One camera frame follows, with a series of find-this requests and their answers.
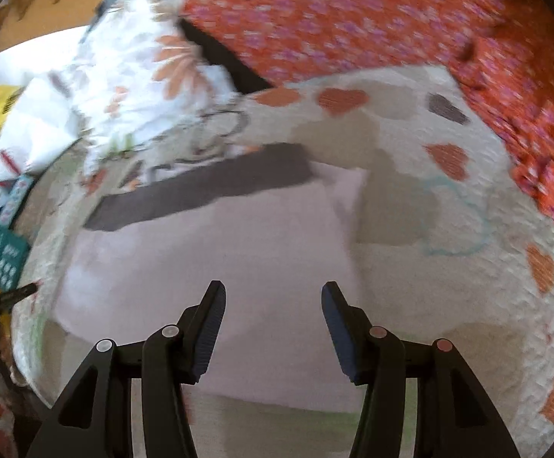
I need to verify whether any pink sweatshirt with floral print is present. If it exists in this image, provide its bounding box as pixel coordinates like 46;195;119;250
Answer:
52;144;367;413

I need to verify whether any green printed package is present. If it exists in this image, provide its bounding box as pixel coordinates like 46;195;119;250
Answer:
0;225;31;292

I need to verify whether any light blue dotted box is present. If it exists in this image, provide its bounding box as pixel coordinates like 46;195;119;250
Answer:
0;175;36;229

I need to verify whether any quilted patchwork bedspread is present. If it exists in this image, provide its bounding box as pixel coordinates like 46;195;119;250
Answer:
12;66;554;457

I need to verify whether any white floral pillow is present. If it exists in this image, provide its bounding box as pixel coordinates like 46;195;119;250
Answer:
0;0;237;183

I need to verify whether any red floral blanket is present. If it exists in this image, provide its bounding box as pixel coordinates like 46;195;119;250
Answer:
452;1;554;221

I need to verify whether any red floral pillow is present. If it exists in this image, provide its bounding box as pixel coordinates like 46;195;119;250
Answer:
175;0;541;97

